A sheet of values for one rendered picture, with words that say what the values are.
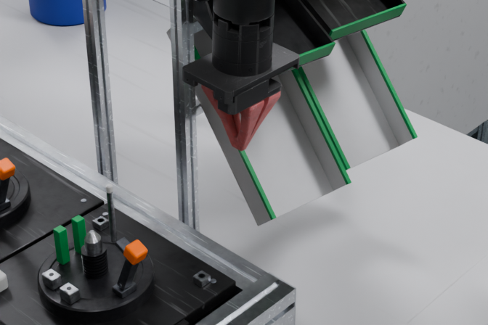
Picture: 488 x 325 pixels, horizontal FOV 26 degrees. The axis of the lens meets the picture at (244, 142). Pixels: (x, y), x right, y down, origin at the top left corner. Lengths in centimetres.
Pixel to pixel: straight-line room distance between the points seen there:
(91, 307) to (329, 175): 38
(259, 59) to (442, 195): 73
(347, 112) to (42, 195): 44
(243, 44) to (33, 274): 49
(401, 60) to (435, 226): 110
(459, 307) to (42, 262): 55
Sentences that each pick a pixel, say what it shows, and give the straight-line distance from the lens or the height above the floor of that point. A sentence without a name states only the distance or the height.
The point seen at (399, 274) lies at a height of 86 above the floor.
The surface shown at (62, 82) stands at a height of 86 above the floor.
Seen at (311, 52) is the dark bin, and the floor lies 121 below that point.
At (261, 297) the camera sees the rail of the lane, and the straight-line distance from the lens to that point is 131.
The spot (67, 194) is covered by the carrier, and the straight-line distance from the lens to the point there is 147.
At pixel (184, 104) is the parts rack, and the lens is 134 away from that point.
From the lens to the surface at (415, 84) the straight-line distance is 275.
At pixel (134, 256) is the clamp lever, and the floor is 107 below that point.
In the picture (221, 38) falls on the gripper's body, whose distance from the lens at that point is 98.
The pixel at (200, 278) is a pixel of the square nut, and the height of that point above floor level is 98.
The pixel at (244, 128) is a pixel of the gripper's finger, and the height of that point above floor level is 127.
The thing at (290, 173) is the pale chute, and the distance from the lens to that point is 140.
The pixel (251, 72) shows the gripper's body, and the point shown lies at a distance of 99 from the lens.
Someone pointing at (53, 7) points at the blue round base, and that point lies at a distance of 214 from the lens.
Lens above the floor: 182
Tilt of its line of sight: 33 degrees down
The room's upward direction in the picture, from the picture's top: straight up
